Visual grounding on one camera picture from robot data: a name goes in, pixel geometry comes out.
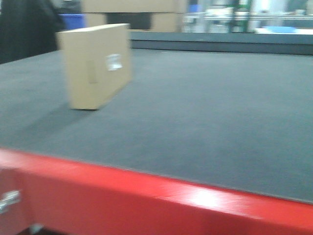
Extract tan cardboard package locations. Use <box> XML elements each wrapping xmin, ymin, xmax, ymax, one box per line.
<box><xmin>56</xmin><ymin>23</ymin><xmax>132</xmax><ymax>110</ymax></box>

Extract large stacked cardboard boxes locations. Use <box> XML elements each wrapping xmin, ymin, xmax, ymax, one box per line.
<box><xmin>81</xmin><ymin>0</ymin><xmax>187</xmax><ymax>32</ymax></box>

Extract white metal shelving table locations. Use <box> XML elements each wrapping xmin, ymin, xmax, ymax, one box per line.
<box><xmin>183</xmin><ymin>7</ymin><xmax>313</xmax><ymax>34</ymax></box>

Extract blue plastic bin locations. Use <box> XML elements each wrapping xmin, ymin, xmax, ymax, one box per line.
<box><xmin>59</xmin><ymin>14</ymin><xmax>86</xmax><ymax>30</ymax></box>

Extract light blue plastic tray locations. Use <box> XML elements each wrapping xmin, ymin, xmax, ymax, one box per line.
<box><xmin>254</xmin><ymin>26</ymin><xmax>313</xmax><ymax>35</ymax></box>

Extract person in dark clothing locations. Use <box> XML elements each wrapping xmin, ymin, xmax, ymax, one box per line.
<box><xmin>0</xmin><ymin>0</ymin><xmax>65</xmax><ymax>64</ymax></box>

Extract red table edge frame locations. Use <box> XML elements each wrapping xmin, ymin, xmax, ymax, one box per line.
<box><xmin>0</xmin><ymin>149</ymin><xmax>313</xmax><ymax>235</ymax></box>

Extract black raised conveyor rail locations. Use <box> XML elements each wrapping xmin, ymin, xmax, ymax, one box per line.
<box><xmin>130</xmin><ymin>31</ymin><xmax>313</xmax><ymax>56</ymax></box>

